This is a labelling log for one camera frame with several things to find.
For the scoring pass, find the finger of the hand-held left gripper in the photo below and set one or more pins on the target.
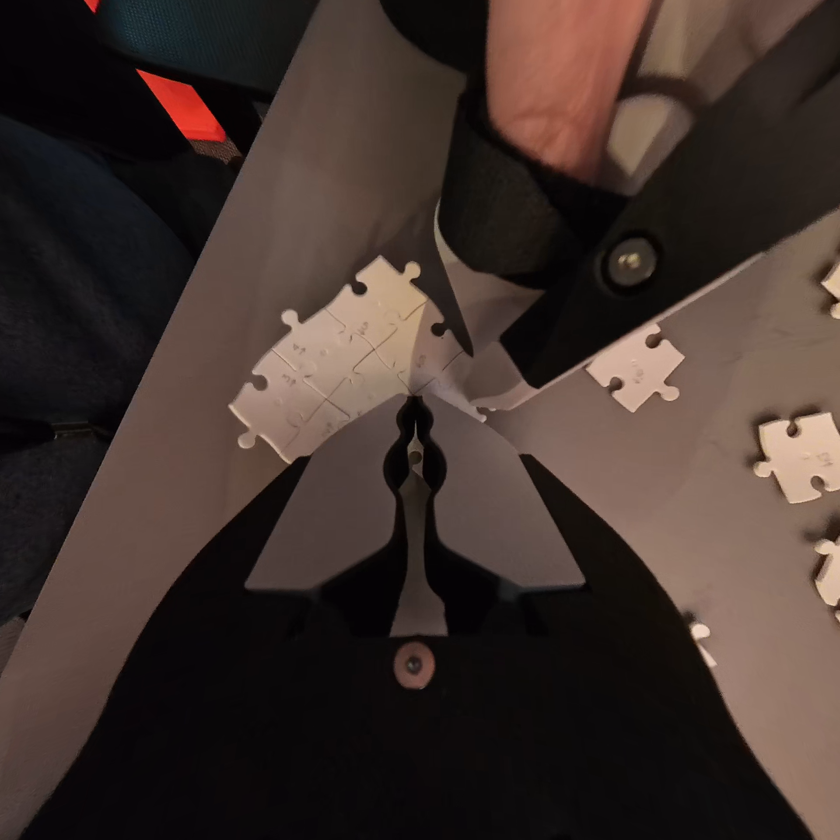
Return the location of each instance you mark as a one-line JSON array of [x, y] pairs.
[[499, 308]]

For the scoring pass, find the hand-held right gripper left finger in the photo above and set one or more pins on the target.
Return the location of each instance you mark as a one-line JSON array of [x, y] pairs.
[[334, 512]]

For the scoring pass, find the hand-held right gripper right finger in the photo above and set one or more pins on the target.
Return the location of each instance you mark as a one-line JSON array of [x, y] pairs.
[[505, 518]]

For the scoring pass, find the assembled white puzzle section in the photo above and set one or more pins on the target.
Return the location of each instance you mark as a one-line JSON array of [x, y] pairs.
[[328, 367]]

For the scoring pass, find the scattered loose puzzle pieces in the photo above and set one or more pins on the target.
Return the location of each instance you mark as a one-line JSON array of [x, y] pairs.
[[797, 459]]

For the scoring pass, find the person's left hand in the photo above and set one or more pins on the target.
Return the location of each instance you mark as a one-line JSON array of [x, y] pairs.
[[558, 79]]

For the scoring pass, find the red panel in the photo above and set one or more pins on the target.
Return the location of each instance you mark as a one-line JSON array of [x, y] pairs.
[[177, 105]]

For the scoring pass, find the office chair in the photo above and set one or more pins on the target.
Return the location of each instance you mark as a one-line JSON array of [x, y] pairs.
[[210, 33]]

